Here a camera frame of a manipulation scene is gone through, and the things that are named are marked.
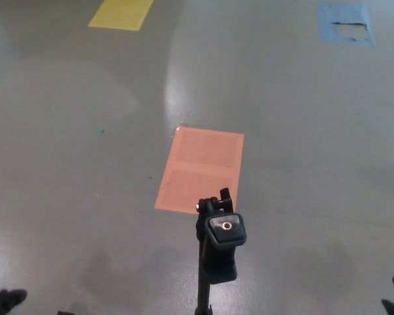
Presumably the black tripod phone stand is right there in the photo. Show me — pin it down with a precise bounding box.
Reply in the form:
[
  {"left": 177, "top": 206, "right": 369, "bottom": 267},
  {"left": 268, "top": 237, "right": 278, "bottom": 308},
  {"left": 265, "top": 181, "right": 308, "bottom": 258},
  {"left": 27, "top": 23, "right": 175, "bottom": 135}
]
[{"left": 194, "top": 187, "right": 248, "bottom": 315}]

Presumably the yellow floor marker sheet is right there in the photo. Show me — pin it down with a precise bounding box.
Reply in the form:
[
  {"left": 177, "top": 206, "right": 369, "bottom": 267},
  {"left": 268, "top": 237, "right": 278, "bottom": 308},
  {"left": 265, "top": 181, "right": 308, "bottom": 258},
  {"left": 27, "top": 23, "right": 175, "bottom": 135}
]
[{"left": 87, "top": 0, "right": 155, "bottom": 32}]

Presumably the torn blue floor marker sheet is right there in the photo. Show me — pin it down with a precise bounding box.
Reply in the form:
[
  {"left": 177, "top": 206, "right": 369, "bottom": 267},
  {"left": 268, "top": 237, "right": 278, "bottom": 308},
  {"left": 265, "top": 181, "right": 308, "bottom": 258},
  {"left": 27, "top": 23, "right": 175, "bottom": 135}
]
[{"left": 317, "top": 2, "right": 377, "bottom": 47}]

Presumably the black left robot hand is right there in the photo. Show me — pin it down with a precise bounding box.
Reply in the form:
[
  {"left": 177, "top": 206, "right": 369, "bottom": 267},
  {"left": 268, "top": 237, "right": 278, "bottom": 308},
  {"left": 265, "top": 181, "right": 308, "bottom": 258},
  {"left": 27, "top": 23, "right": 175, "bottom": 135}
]
[{"left": 0, "top": 288, "right": 28, "bottom": 315}]

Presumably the orange floor marker sheet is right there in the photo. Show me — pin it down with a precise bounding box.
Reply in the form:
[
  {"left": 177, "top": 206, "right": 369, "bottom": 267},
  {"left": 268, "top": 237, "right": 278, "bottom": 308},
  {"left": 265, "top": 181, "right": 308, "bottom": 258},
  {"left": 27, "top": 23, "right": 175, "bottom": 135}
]
[{"left": 154, "top": 127, "right": 245, "bottom": 216}]

